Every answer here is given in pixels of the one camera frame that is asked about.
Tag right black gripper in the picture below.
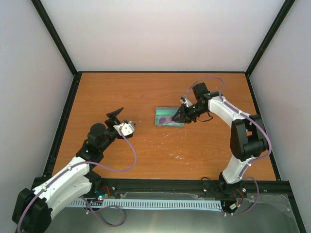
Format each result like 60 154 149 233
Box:
172 103 207 124

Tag grey glasses case green lining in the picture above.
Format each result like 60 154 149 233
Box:
155 107 184 128

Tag light blue slotted cable duct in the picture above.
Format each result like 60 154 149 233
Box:
68 197 223 210

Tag black enclosure frame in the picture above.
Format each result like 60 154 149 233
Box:
31 0 306 233

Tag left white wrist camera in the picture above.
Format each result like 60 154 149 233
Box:
113 121 136 137

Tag pink translucent sunglasses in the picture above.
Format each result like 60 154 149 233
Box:
158 116 175 125

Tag purple cable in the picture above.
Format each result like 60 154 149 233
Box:
183 76 272 217
17 134 138 233

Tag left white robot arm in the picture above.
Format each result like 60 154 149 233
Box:
12 108 135 233

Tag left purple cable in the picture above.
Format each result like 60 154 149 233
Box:
17 134 138 233

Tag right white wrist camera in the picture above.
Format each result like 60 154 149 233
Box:
180 96 192 107

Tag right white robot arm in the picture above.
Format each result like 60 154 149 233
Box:
172 83 272 196

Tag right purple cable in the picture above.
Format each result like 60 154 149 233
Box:
183 76 272 217

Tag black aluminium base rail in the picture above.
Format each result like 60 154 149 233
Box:
31 177 291 197

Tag clear plastic sheet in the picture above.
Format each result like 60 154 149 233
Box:
44 193 300 233

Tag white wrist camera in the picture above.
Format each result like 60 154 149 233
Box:
180 96 192 107
113 121 136 137

